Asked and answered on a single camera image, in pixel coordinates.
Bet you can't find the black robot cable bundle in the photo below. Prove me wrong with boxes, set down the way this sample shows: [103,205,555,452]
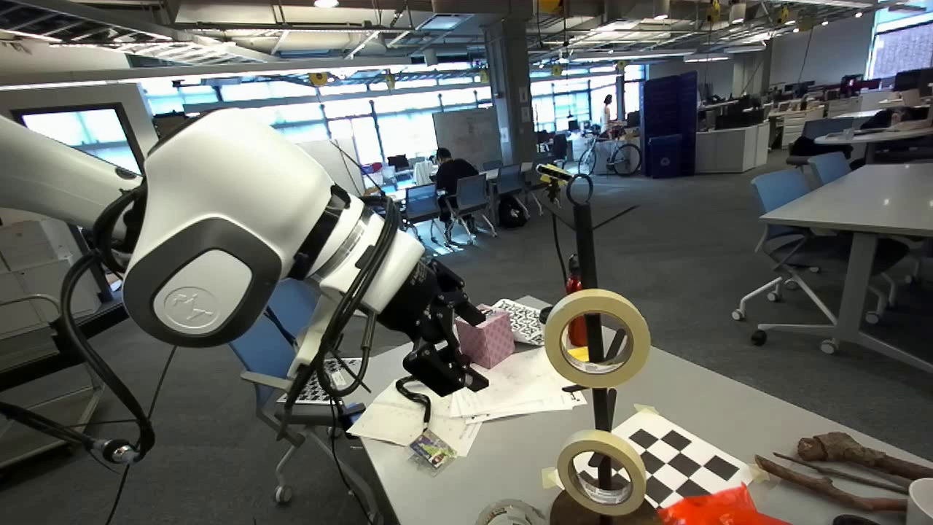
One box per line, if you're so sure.
[0,188,404,472]

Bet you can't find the thick brown wooden branch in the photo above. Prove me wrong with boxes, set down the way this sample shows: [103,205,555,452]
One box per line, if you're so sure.
[793,429,933,483]

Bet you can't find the black camera on thin stand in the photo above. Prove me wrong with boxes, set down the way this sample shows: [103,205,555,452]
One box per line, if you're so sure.
[535,162,587,296]

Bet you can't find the seated person dark clothes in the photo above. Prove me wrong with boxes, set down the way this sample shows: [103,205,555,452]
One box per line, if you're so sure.
[430,146,483,200]

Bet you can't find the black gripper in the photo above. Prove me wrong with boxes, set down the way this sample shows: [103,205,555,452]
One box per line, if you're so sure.
[376,255,494,399]

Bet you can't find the blue office chair white base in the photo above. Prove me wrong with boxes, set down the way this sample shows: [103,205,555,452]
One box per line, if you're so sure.
[729,166,843,353]

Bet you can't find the black white checkerboard sheet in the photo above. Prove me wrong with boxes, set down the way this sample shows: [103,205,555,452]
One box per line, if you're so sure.
[551,407,758,518]

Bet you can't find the blue padded chair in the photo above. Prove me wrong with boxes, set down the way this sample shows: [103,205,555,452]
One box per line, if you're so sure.
[227,277,328,394]

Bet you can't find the white paper sheets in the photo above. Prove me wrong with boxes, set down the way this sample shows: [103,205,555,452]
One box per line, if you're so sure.
[347,343,592,461]

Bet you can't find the white keyboard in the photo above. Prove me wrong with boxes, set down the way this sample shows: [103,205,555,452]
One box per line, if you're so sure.
[278,360,356,411]

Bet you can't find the white low cabinet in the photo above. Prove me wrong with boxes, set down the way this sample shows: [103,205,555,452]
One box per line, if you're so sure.
[691,119,777,178]

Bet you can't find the blue cabinet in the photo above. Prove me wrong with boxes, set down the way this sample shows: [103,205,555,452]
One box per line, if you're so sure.
[639,70,703,181]

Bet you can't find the black pole wooden base holder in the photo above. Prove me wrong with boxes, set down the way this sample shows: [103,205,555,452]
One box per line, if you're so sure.
[547,172,666,525]

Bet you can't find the beige masking tape roll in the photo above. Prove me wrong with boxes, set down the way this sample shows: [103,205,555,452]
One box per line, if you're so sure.
[539,286,656,394]
[555,429,655,520]

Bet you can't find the pink patterned tissue box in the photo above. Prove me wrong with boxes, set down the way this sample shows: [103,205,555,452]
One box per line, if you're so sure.
[452,308,519,373]

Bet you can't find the white plastic mount bracket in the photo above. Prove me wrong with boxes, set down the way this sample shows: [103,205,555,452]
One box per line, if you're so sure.
[287,289,345,376]

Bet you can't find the red bottle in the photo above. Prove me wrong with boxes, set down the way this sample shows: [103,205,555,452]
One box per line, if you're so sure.
[564,255,592,350]

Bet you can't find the grey office table white legs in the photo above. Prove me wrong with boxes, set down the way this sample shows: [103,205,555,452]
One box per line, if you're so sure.
[758,159,933,379]

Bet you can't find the white mug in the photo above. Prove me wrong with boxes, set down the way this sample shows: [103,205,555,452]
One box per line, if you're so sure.
[904,472,933,525]

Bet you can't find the grey duct tape roll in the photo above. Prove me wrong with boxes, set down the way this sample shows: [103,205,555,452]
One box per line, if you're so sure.
[480,497,550,525]

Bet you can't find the long brown wooden branch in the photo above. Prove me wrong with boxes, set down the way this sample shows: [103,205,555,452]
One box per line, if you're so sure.
[752,452,913,518]

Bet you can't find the black bag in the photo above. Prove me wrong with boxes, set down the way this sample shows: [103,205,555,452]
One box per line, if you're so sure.
[494,189,535,235]

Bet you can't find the small colourful card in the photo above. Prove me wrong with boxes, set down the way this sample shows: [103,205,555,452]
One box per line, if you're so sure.
[408,429,458,472]

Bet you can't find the parked bicycle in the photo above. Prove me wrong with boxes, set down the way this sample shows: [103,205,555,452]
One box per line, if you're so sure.
[582,128,647,181]

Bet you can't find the orange plastic bag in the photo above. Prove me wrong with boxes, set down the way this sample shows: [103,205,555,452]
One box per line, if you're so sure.
[656,483,793,525]

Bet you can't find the black white marker tag sheet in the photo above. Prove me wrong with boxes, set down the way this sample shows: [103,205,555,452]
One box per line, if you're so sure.
[490,296,551,350]

